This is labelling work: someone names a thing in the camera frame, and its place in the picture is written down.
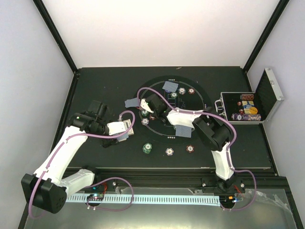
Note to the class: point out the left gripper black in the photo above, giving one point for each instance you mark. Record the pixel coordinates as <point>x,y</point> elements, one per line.
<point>106,142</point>

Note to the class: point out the green chips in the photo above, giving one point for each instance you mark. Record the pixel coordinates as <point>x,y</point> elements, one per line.
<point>144,112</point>
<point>174,95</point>

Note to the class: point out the blue-backed playing card deck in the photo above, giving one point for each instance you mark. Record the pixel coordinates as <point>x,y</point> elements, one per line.
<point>127,124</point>

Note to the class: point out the dealt cards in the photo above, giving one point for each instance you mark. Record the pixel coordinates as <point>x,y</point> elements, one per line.
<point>183,131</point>
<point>170,86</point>
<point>135,102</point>

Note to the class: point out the green chip stack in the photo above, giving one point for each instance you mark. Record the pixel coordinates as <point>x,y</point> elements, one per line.
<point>147,148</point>

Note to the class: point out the red chip stack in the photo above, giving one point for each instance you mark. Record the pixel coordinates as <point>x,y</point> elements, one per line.
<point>190,148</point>

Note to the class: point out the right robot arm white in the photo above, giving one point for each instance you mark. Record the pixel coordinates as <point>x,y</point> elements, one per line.
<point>214,132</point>

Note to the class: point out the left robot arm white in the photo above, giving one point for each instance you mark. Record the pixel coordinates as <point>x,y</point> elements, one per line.
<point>46,188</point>

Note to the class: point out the round black poker mat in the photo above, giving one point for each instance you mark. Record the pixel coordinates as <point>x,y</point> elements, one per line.
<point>156,130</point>

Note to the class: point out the left controller circuit board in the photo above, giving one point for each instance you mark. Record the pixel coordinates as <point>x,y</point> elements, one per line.
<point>95,197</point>

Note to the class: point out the controller circuit board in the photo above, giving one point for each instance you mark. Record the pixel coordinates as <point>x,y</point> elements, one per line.
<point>231,199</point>
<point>95,197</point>

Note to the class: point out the purple chips row in case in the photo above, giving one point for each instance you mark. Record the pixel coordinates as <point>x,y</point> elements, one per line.
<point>246,117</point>

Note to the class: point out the aluminium poker case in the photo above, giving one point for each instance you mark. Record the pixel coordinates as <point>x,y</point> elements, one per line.
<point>267,99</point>

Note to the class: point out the boxed card deck in case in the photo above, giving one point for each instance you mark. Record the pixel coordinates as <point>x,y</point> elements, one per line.
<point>246,105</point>

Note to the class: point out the brown chips row in case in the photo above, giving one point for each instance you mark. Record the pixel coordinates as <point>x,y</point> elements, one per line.
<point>247,97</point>

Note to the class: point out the yellow round button in case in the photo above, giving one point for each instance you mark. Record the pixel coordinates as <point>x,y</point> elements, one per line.
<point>253,110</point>

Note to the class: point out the right controller circuit board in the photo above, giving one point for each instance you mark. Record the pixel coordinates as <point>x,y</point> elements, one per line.
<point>231,199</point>

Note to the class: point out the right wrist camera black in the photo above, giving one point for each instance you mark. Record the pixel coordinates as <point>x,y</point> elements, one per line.
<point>155,103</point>

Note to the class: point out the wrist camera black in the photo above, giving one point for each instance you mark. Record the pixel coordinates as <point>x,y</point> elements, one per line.
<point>97,109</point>
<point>155,103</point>

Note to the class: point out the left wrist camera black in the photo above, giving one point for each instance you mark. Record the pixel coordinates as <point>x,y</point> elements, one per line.
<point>97,109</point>

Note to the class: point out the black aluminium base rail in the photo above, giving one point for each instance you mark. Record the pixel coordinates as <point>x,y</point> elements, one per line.
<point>202,178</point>

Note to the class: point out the white slotted cable duct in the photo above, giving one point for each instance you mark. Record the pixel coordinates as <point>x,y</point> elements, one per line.
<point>148,199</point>

